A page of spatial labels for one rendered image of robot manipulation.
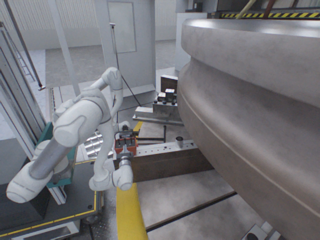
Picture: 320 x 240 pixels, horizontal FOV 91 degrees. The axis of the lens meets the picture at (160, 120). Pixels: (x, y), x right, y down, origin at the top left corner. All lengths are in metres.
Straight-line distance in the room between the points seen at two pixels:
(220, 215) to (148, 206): 0.65
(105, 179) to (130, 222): 0.91
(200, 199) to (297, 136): 1.07
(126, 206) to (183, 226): 0.74
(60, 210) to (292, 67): 1.91
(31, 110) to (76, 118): 0.93
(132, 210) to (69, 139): 1.47
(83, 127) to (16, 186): 0.61
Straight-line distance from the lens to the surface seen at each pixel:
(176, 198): 1.72
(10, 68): 1.49
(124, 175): 1.14
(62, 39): 4.04
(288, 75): 0.79
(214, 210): 1.73
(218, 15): 4.98
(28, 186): 1.15
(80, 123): 0.67
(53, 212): 1.89
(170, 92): 2.44
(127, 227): 1.96
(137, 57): 4.42
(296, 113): 0.95
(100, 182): 1.16
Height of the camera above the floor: 1.78
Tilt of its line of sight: 33 degrees down
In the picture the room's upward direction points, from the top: straight up
